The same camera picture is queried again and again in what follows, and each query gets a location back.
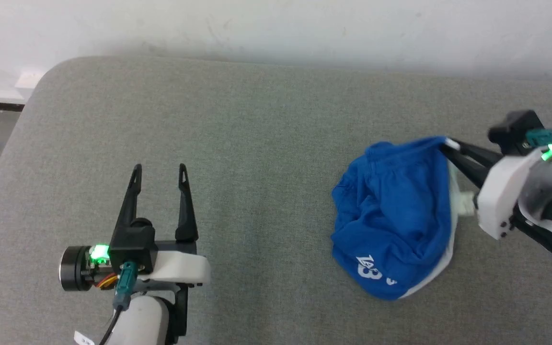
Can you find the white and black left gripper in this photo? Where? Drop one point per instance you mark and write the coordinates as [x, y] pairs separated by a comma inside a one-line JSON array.
[[180, 268]]

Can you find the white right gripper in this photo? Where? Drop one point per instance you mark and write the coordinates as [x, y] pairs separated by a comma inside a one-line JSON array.
[[499, 196]]

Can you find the blue shorts with white trim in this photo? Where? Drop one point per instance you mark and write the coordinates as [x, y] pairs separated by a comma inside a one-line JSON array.
[[391, 206]]

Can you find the white and grey left robot arm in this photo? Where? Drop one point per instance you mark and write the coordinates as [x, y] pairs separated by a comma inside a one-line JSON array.
[[144, 318]]

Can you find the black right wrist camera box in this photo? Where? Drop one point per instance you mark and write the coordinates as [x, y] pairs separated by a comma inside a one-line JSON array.
[[515, 132]]

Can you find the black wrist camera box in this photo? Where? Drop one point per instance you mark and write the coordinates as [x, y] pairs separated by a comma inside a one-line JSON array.
[[515, 132], [132, 244]]

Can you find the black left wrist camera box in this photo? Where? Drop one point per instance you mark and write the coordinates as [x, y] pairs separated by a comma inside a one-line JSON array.
[[132, 244]]

